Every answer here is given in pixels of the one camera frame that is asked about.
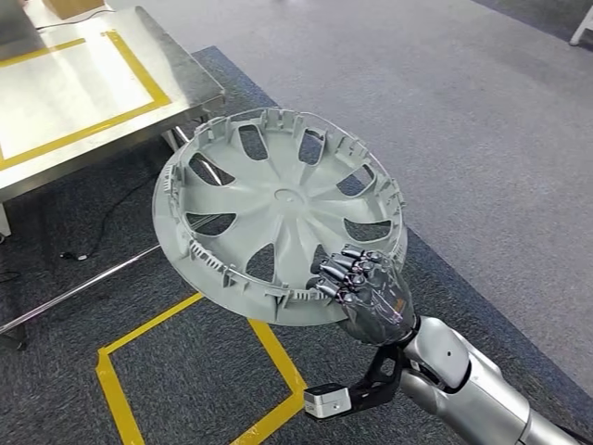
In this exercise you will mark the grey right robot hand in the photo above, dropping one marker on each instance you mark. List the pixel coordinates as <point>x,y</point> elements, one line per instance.
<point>379,307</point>

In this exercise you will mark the grey plastic wheel hubcap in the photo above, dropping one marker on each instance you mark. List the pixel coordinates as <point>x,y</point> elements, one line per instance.
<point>278,221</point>

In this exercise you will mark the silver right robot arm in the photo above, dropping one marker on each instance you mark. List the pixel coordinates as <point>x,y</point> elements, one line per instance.
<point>477,387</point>

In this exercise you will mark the stainless steel workbench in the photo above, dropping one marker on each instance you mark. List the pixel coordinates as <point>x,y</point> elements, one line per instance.
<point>185,80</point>

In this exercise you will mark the yellow floor tape square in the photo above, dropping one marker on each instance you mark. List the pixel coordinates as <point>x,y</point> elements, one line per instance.
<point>111,393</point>

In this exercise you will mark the yellow bench marking tape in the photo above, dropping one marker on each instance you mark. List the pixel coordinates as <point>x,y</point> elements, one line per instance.
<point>138,67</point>

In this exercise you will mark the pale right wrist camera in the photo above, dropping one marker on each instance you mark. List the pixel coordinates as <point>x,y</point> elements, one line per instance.
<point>327,402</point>

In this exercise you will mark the white table frame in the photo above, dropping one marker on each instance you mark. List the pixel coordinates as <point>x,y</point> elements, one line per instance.
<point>584,27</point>

